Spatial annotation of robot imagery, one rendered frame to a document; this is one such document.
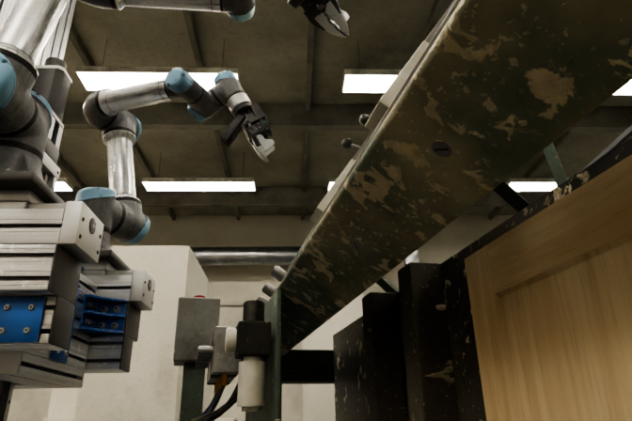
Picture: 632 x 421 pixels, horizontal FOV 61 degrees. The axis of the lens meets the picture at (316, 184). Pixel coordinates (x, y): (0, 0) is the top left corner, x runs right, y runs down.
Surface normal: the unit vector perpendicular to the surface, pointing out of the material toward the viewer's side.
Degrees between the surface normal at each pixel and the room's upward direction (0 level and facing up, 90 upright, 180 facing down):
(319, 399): 90
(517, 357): 90
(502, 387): 90
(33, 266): 90
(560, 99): 146
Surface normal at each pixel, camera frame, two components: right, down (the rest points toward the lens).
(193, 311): 0.22, -0.41
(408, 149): -0.53, 0.71
